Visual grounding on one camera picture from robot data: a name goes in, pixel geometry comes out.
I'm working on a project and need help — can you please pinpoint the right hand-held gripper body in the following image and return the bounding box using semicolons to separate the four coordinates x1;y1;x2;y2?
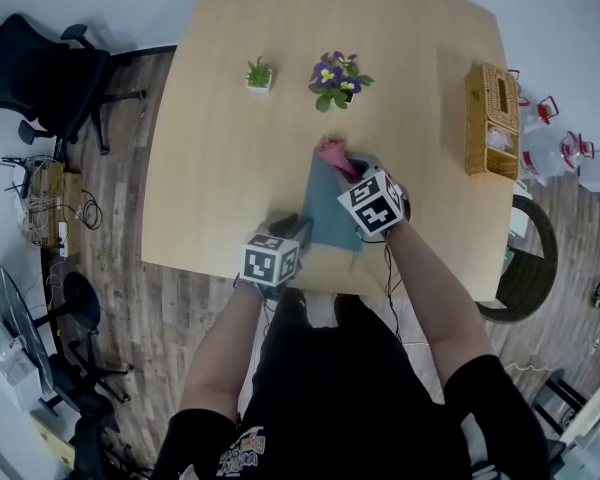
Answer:
335;153;412;242

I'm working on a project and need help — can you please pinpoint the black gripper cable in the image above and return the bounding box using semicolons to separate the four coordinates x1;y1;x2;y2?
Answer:
382;227;406;342

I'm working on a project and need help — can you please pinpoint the person's left forearm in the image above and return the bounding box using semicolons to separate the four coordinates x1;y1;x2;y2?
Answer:
178;281;264;415

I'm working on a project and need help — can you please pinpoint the small green potted plant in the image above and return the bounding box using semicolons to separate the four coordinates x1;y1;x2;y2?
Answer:
244;56;275;92

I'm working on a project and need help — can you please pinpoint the black office chair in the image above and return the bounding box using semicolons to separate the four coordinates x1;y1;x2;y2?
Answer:
0;13;148;156

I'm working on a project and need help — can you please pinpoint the purple flower potted plant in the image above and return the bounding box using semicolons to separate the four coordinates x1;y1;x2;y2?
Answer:
308;50;376;114

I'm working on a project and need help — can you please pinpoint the teal notebook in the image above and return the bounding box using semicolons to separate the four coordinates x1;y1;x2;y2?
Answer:
296;146;366;255

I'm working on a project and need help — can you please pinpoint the black router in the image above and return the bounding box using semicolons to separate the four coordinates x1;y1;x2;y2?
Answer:
0;155;34;199

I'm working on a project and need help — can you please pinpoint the person's right forearm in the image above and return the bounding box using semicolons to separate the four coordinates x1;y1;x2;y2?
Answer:
388;220;496;392

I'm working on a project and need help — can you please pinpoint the clear red-lidded container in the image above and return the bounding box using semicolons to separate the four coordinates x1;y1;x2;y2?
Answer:
507;67;597;187

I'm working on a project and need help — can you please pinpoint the cardboard box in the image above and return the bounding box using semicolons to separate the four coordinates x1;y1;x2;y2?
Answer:
32;160;84;257

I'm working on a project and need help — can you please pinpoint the person's black clothing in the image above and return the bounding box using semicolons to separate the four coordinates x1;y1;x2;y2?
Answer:
150;287;551;480

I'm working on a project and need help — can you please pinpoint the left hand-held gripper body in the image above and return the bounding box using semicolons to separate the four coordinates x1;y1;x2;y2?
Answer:
234;212;315;300

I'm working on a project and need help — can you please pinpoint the wicker tissue box organizer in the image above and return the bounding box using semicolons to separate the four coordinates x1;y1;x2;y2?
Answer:
463;61;522;179

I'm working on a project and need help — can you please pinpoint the round wicker chair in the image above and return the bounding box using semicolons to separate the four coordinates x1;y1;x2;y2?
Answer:
474;193;560;325

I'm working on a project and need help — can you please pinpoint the pink cloth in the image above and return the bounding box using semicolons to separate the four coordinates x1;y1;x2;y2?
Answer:
316;136;360;182

